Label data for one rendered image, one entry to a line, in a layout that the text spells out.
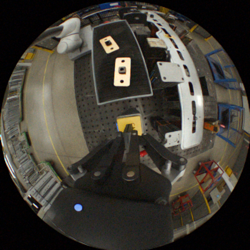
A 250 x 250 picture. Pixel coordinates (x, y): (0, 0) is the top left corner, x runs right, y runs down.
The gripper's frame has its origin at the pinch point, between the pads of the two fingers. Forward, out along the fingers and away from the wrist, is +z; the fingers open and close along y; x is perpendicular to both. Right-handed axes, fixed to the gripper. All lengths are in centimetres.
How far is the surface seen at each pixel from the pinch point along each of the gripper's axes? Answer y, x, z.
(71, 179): -170, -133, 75
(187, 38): 50, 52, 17
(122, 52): 1.8, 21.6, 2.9
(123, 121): -1.4, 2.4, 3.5
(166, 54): 17.8, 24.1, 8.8
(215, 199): 679, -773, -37
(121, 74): 0.5, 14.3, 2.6
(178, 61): 29.5, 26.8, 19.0
